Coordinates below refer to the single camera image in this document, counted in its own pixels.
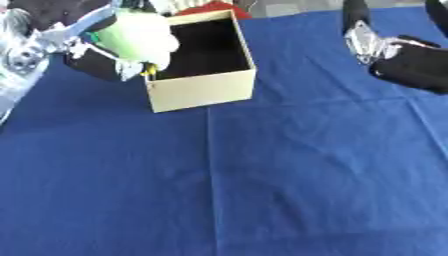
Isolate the white object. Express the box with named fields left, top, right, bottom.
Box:
left=147, top=0, right=235, bottom=16

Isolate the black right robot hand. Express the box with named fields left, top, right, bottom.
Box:
left=339, top=0, right=448, bottom=96

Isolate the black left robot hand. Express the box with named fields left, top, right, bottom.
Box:
left=7, top=0, right=149, bottom=83

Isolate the tan cardboard box black inside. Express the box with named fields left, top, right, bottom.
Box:
left=141, top=9, right=259, bottom=114

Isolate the white and green soft toy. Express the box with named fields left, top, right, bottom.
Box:
left=89, top=7, right=182, bottom=81

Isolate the red object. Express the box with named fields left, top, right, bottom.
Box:
left=173, top=0, right=254, bottom=20

